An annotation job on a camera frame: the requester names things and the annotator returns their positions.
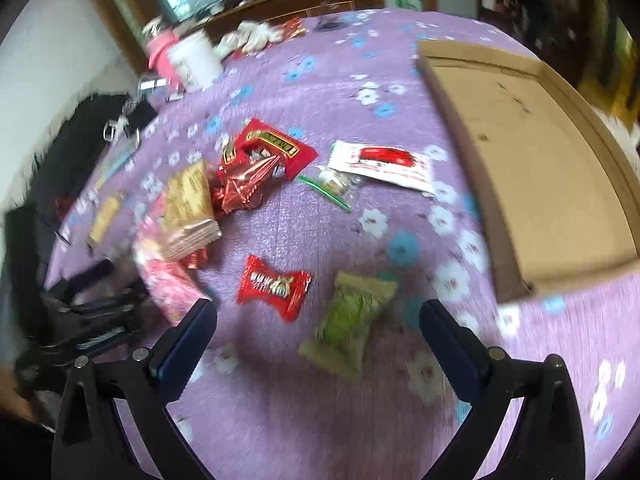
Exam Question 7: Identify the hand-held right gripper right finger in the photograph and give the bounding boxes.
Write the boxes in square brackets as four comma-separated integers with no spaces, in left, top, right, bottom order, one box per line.
[419,299,586,480]

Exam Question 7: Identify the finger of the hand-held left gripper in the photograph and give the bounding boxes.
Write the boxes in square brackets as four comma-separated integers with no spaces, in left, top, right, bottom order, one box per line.
[47,259,121,301]
[60,285,151,346]

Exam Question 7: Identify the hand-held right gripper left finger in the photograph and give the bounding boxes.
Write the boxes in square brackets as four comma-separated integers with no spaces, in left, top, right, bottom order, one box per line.
[51,298,219,480]

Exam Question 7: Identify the pink snack packet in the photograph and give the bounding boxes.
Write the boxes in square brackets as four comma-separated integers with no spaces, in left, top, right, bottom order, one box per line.
[132,195,213,326]

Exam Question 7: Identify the light green snack packet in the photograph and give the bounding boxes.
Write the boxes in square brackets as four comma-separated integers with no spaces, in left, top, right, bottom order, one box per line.
[298,271,399,380]

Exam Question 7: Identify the red candy with white print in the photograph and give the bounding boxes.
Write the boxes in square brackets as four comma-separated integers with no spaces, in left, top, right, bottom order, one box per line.
[237,255,312,322]

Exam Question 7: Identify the dark red foil bag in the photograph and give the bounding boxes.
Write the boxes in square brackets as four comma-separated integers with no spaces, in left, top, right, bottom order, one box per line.
[214,155,288,216]

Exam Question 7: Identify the white packet with red sausage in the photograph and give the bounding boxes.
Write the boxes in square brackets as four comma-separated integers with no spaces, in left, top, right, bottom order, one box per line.
[327,139,437,196]

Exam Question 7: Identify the small clear zip bag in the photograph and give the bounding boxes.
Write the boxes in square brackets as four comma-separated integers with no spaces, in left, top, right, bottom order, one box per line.
[298,165,362,213]

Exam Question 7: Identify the cardboard box tray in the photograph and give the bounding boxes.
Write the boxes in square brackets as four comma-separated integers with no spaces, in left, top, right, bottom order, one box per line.
[416,39,640,306]

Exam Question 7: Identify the red snack bag with window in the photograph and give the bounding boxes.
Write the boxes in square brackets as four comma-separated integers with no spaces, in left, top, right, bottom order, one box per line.
[216,117,319,181]

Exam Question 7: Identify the black backpack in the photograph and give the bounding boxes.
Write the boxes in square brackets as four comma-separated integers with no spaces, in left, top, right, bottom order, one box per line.
[30,92,136,211]

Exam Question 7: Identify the purple floral tablecloth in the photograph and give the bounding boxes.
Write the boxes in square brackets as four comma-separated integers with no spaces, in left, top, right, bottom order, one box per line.
[45,7,640,480]

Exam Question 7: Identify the small black box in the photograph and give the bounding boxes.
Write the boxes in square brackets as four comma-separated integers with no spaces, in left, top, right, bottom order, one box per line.
[122,100,158,133]

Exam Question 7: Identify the bottle in pink knitted sleeve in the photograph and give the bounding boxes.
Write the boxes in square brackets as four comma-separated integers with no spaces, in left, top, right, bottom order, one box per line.
[141,17,181,81]

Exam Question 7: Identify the white plastic jar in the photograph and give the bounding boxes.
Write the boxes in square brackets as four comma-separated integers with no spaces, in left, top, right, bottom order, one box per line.
[167,30,223,92]

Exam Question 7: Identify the white gloves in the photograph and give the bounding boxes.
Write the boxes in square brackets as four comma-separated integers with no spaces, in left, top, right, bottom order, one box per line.
[215,20,283,58]

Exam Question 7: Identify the red patterned packet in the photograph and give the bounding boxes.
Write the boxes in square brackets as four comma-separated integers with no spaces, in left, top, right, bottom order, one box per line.
[272,16,307,41]

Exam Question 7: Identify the wooden sideboard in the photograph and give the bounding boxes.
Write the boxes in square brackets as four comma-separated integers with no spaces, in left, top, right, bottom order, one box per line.
[197,0,386,43]

